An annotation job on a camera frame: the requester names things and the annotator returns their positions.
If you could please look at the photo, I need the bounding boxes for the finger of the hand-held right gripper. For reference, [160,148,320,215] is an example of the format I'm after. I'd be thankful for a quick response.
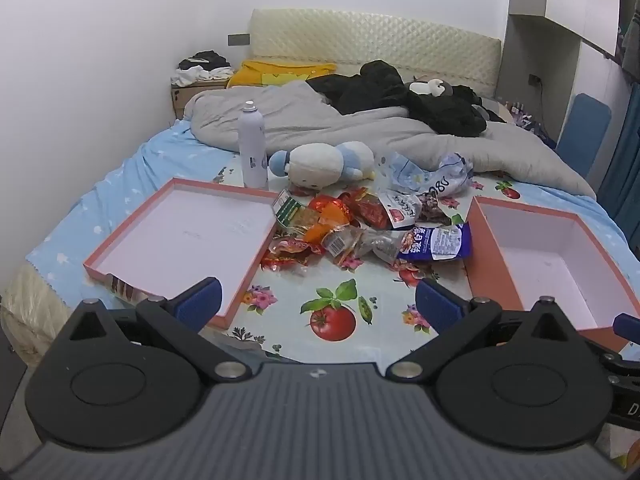
[597,312,640,386]

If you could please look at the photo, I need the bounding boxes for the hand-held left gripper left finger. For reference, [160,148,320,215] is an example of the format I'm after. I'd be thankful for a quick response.
[67,276,253,381]

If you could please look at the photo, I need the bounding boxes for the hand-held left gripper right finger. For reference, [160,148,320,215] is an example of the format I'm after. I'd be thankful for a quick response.
[386,279,576,381]

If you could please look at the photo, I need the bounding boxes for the blue white snack packet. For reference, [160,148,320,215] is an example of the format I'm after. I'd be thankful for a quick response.
[397,222,473,262]

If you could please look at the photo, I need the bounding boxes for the deep pink cardboard box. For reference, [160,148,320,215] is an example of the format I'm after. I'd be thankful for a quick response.
[465,196,640,353]

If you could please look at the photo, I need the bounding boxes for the red yellow snack packet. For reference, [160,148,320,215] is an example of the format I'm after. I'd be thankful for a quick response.
[260,237,326,273]

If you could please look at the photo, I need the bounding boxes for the clear packet with barcode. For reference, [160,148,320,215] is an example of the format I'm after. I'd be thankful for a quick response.
[322,227,366,266]

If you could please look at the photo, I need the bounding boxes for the green white snack packet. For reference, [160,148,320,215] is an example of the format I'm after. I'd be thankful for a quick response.
[271,189,303,228]

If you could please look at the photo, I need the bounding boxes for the orange snack packet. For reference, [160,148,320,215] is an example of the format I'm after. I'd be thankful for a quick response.
[290,208,351,247]

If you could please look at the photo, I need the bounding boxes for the shallow pink box lid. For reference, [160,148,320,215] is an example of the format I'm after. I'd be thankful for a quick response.
[82,177,280,331]

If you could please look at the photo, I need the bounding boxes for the clear packet of seeds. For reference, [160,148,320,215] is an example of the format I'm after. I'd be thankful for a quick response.
[357,230,406,263]

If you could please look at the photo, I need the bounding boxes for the fruit printed tablecloth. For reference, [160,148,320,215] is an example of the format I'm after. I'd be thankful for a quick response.
[200,152,536,366]

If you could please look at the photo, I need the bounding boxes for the white brown packet red label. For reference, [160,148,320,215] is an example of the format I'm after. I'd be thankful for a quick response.
[377,189,453,231]

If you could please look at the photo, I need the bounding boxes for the blue white plastic bag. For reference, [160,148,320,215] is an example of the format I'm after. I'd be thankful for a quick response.
[387,152,475,198]

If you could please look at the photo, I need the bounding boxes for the light blue bed sheet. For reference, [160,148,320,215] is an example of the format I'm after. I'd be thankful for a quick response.
[25,122,640,311]

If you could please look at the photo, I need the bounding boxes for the clear plastic bag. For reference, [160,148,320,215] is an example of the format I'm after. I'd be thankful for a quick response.
[372,147,416,181]

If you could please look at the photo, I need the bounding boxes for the blue curtain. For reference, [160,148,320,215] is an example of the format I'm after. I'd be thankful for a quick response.
[597,85,640,233]

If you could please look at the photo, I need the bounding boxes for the white spray bottle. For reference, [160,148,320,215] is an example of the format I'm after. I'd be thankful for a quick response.
[237,101,268,191]

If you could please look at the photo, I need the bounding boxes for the cream mattress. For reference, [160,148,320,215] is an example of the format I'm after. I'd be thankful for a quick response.
[0,260,68,356]

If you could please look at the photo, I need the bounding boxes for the white blue plush toy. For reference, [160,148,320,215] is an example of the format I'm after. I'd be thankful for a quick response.
[268,141,377,191]

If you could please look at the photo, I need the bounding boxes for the blue chair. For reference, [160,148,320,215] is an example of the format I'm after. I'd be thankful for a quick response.
[555,93,612,178]

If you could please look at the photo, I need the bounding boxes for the brown cardboard box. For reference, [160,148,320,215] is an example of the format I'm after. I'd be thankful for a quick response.
[171,80,231,121]

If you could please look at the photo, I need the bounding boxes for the group of small bottles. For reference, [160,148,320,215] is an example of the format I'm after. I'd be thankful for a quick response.
[505,100,532,126]

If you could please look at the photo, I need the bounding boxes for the grey duvet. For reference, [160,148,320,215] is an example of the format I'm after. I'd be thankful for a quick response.
[182,81,598,201]

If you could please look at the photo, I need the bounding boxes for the black clothes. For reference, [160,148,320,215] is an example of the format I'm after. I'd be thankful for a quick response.
[306,60,506,138]

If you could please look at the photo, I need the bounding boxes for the pile of folded clothes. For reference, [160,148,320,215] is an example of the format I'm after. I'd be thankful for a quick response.
[171,50,233,87]

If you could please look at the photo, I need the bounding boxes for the yellow pillow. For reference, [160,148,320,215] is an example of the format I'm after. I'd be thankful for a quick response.
[227,60,338,90]

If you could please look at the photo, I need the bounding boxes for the cream quilted headboard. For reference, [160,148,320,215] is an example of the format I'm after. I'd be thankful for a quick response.
[248,8,502,101]

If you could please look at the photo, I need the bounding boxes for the dark hanging clothes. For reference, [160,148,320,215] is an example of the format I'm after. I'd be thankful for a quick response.
[617,0,640,81]

